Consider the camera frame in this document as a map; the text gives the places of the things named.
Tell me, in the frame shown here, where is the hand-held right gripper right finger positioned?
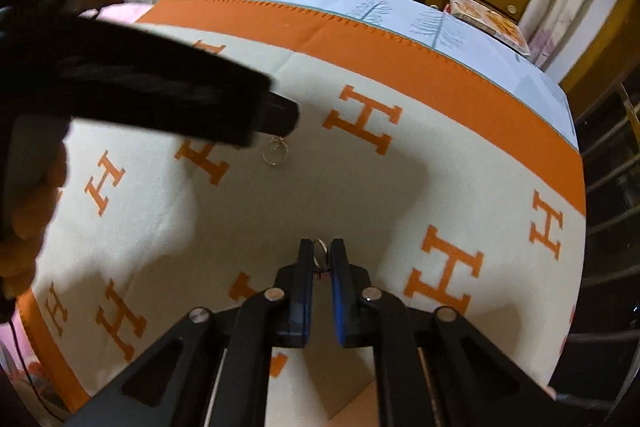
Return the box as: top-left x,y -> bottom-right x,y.
329,239 -> 561,427

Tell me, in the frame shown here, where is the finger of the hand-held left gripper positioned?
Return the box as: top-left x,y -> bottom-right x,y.
259,89 -> 302,136

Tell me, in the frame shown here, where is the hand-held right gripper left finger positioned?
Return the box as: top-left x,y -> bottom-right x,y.
65,239 -> 315,427

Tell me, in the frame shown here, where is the thin silver ring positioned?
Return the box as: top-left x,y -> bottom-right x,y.
262,136 -> 291,168

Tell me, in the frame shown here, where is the silver ring with stone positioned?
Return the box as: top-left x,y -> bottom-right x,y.
312,238 -> 332,282

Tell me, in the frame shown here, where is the person's left hand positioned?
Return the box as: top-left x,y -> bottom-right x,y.
0,142 -> 69,304

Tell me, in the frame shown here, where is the orange and white printed blanket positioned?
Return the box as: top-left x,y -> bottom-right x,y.
15,0 -> 588,415

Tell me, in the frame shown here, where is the light blue bed sheet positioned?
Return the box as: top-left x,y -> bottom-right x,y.
170,0 -> 581,152

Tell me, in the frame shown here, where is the metal window grille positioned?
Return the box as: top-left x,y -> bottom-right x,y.
570,72 -> 640,408

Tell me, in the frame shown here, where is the black cable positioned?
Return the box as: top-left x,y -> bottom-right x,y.
7,317 -> 46,413

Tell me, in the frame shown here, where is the wooden window frame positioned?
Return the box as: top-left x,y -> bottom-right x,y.
560,0 -> 637,108

